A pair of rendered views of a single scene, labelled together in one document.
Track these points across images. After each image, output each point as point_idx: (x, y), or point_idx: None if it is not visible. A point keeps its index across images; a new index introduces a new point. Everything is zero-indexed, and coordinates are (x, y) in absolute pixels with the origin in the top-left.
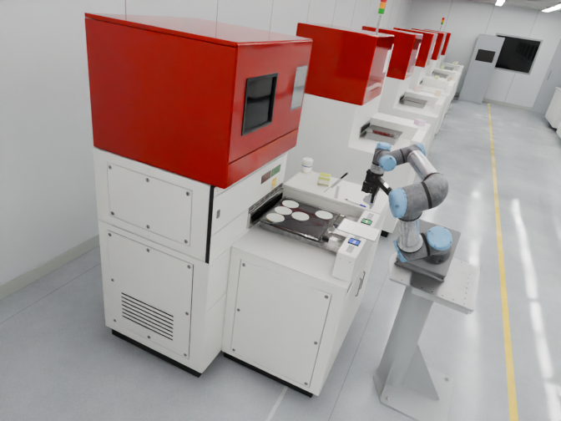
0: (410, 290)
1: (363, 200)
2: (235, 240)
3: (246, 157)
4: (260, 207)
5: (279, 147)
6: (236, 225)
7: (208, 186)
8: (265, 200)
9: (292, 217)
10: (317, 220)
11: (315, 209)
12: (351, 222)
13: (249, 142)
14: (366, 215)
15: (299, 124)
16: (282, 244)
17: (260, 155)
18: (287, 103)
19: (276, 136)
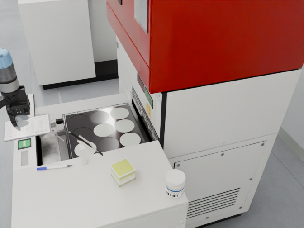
0: None
1: (27, 118)
2: (127, 94)
3: (112, 13)
4: (136, 105)
5: (130, 51)
6: (126, 81)
7: None
8: (141, 111)
9: (107, 122)
10: (84, 136)
11: (101, 151)
12: (40, 130)
13: (111, 0)
14: (29, 157)
15: (148, 62)
16: None
17: (119, 30)
18: (131, 2)
19: (127, 31)
